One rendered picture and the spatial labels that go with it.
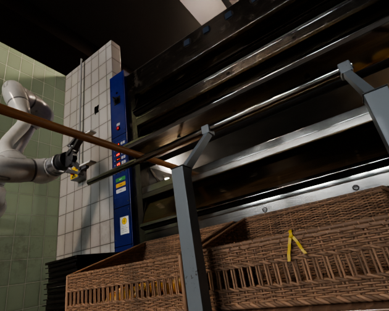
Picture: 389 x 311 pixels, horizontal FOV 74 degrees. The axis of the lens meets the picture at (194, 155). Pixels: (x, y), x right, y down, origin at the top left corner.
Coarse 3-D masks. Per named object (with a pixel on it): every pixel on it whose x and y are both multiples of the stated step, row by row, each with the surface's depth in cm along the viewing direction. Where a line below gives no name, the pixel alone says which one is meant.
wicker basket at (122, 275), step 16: (224, 224) 121; (160, 240) 137; (176, 240) 132; (208, 240) 93; (112, 256) 121; (128, 256) 130; (144, 256) 138; (160, 256) 132; (176, 256) 77; (80, 272) 105; (96, 272) 93; (112, 272) 89; (128, 272) 85; (144, 272) 82; (176, 272) 76; (80, 288) 95; (96, 288) 91; (112, 288) 87; (160, 288) 78; (176, 288) 75; (80, 304) 93; (96, 304) 89; (112, 304) 85; (128, 304) 82; (144, 304) 79; (160, 304) 76; (176, 304) 73
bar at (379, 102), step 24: (336, 72) 76; (288, 96) 83; (384, 96) 48; (384, 120) 47; (168, 144) 106; (384, 144) 49; (120, 168) 119; (192, 192) 70; (192, 216) 66; (192, 240) 63; (192, 264) 61; (192, 288) 60
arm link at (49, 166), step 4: (52, 156) 114; (48, 160) 113; (52, 160) 111; (48, 164) 112; (52, 164) 111; (48, 168) 112; (52, 168) 112; (56, 168) 112; (48, 172) 114; (52, 172) 113; (56, 172) 113; (60, 172) 114; (64, 172) 115
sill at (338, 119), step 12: (360, 108) 104; (324, 120) 110; (336, 120) 108; (300, 132) 115; (312, 132) 112; (264, 144) 123; (276, 144) 120; (228, 156) 132; (240, 156) 128; (204, 168) 138; (168, 180) 150; (144, 192) 158
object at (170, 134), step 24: (384, 24) 93; (336, 48) 101; (360, 48) 102; (384, 48) 103; (288, 72) 110; (312, 72) 111; (240, 96) 121; (264, 96) 122; (192, 120) 135; (216, 120) 136; (240, 120) 137; (144, 144) 152
